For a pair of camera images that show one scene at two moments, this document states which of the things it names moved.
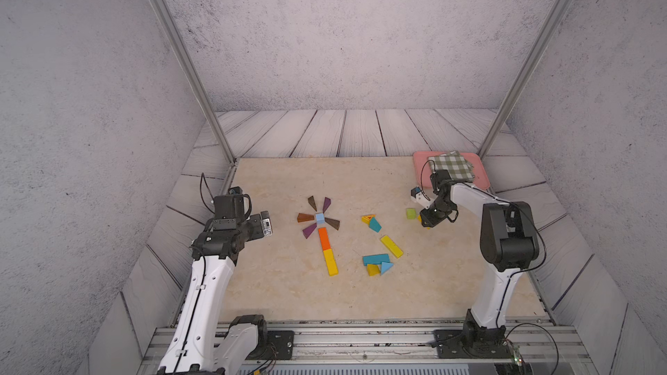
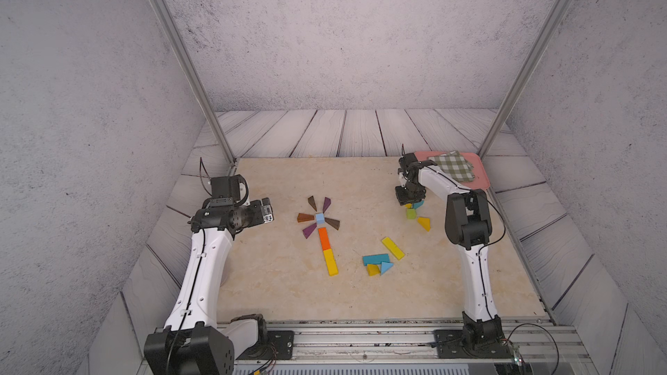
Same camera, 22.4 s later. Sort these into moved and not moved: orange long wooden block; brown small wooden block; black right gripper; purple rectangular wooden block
Moved: black right gripper
Not moved: purple rectangular wooden block; orange long wooden block; brown small wooden block
